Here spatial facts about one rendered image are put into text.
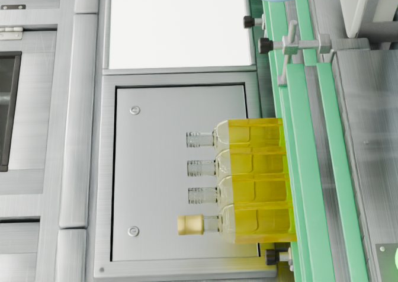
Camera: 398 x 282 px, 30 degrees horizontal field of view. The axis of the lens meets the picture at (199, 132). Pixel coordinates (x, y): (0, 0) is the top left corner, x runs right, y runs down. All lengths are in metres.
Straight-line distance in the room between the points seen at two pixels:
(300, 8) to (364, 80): 0.30
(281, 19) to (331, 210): 0.49
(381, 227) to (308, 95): 0.28
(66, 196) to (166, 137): 0.24
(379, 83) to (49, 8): 0.87
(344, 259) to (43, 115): 0.79
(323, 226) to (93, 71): 0.71
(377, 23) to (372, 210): 0.37
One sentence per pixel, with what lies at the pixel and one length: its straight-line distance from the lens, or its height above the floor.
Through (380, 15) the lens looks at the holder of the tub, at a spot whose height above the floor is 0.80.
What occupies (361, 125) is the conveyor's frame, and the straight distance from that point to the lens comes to 1.24.
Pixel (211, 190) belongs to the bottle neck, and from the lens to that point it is 1.31.
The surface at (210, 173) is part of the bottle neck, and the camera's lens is 1.34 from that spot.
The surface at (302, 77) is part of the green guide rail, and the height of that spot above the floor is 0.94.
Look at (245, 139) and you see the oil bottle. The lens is 1.34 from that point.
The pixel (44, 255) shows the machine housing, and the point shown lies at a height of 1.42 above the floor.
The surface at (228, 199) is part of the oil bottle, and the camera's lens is 1.29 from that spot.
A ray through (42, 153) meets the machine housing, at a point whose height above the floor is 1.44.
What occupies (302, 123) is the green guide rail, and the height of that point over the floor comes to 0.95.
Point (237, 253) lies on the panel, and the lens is 1.41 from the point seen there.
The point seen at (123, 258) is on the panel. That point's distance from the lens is 1.41.
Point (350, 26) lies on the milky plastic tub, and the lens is 1.41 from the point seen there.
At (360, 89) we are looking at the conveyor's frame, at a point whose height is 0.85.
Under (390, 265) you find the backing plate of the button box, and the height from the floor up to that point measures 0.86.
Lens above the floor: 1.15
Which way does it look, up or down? 1 degrees down
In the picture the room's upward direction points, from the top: 92 degrees counter-clockwise
